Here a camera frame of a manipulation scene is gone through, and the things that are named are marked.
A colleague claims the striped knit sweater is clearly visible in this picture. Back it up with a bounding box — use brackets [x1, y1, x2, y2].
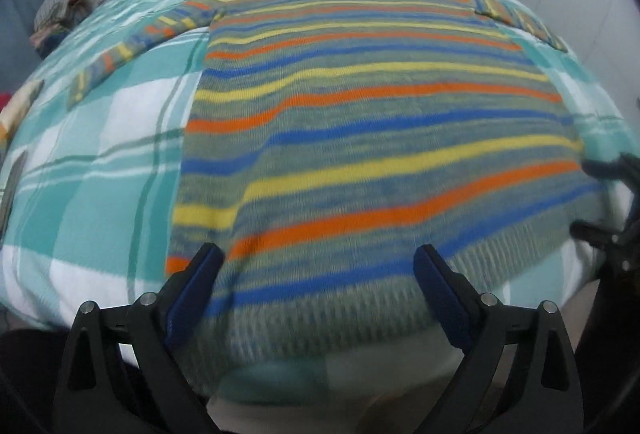
[68, 0, 605, 392]

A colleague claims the pile of clothes on nightstand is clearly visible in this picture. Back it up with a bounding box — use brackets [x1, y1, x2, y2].
[29, 0, 91, 58]

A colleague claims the teal plaid bed blanket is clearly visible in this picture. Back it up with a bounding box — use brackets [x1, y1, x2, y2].
[1, 0, 639, 404]

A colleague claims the blue-grey curtain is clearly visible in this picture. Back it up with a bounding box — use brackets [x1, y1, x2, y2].
[1, 0, 44, 93]

